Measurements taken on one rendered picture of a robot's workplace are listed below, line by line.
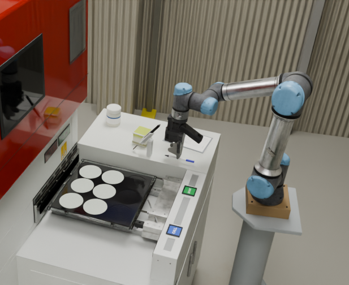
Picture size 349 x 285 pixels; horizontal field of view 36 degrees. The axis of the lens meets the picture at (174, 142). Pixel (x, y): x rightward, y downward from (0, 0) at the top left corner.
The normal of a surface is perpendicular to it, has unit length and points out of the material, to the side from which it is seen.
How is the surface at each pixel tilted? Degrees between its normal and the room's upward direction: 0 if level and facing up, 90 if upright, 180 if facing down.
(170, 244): 0
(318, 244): 0
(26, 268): 90
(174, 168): 90
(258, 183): 96
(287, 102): 81
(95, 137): 0
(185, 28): 90
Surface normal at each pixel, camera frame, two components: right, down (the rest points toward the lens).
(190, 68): -0.10, 0.55
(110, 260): 0.10, -0.83
